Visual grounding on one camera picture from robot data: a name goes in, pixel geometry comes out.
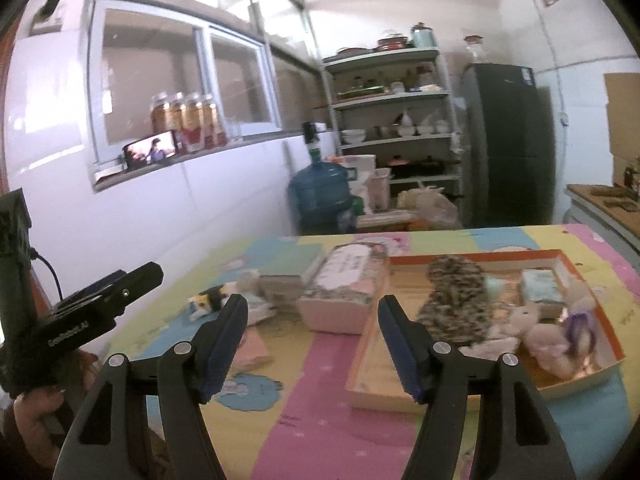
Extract beige bear pink dress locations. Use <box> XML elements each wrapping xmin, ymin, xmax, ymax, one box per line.
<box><xmin>502</xmin><ymin>304</ymin><xmax>577</xmax><ymax>380</ymax></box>

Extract leopard print scrunchie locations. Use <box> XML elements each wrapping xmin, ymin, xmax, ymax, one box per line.
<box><xmin>416</xmin><ymin>255</ymin><xmax>494</xmax><ymax>347</ymax></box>

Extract white floral scrunchie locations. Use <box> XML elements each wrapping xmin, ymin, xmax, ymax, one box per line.
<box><xmin>459</xmin><ymin>325</ymin><xmax>522</xmax><ymax>361</ymax></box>

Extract beige bear purple ribbon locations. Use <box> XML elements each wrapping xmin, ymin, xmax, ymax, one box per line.
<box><xmin>562</xmin><ymin>280</ymin><xmax>597</xmax><ymax>367</ymax></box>

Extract green soft ball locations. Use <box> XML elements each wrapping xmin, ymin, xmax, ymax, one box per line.
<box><xmin>484</xmin><ymin>275</ymin><xmax>506</xmax><ymax>302</ymax></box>

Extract person's left hand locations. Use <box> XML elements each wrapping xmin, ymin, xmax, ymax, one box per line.
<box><xmin>13</xmin><ymin>386</ymin><xmax>65</xmax><ymax>470</ymax></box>

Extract orange rimmed cardboard tray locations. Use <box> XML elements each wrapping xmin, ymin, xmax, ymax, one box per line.
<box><xmin>344</xmin><ymin>249</ymin><xmax>626</xmax><ymax>415</ymax></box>

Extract light blue tissue pack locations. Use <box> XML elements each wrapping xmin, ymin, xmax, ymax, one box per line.
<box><xmin>518</xmin><ymin>269</ymin><xmax>565</xmax><ymax>318</ymax></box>

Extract pink folded cloth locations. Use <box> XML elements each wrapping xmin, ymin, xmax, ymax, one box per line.
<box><xmin>231</xmin><ymin>326</ymin><xmax>272</xmax><ymax>373</ymax></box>

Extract yellow black plush toy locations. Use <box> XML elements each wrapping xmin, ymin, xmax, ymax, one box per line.
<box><xmin>188</xmin><ymin>282</ymin><xmax>236</xmax><ymax>322</ymax></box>

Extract colourful cartoon mat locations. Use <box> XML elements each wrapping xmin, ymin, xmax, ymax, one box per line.
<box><xmin>110</xmin><ymin>224</ymin><xmax>639</xmax><ymax>479</ymax></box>

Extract small white tissue pack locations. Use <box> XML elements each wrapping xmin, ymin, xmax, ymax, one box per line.
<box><xmin>242</xmin><ymin>292</ymin><xmax>278</xmax><ymax>326</ymax></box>

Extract floral tissue pack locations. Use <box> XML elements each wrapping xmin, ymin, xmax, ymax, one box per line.
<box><xmin>296</xmin><ymin>242</ymin><xmax>390</xmax><ymax>335</ymax></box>

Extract phone on window sill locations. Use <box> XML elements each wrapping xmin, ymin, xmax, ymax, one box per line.
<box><xmin>122</xmin><ymin>130</ymin><xmax>178</xmax><ymax>171</ymax></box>

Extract plastic bag with food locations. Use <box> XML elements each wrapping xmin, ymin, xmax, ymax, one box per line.
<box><xmin>397</xmin><ymin>188</ymin><xmax>462</xmax><ymax>231</ymax></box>

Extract green white tissue box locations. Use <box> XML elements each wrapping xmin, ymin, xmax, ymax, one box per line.
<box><xmin>258</xmin><ymin>244</ymin><xmax>326</xmax><ymax>307</ymax></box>

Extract kitchen counter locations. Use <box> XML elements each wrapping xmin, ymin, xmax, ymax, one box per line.
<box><xmin>565</xmin><ymin>184</ymin><xmax>639</xmax><ymax>254</ymax></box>

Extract amber jar on sill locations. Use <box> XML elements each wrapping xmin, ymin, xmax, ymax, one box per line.
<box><xmin>151</xmin><ymin>92</ymin><xmax>172</xmax><ymax>134</ymax></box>

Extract dark refrigerator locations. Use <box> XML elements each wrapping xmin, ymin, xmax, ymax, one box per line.
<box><xmin>462</xmin><ymin>63</ymin><xmax>555</xmax><ymax>228</ymax></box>

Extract blue water jug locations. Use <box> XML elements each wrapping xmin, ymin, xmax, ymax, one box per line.
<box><xmin>288</xmin><ymin>122</ymin><xmax>356</xmax><ymax>235</ymax></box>

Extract metal kitchen shelf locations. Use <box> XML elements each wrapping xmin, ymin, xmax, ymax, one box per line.
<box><xmin>322</xmin><ymin>46</ymin><xmax>463</xmax><ymax>205</ymax></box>

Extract glass jar on fridge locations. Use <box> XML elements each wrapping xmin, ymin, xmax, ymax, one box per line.
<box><xmin>463</xmin><ymin>34</ymin><xmax>486</xmax><ymax>64</ymax></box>

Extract teal pot on shelf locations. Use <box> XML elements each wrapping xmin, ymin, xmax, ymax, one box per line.
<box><xmin>411</xmin><ymin>22</ymin><xmax>437</xmax><ymax>49</ymax></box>

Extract black cable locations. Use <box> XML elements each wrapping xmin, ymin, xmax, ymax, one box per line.
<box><xmin>29</xmin><ymin>248</ymin><xmax>65</xmax><ymax>304</ymax></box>

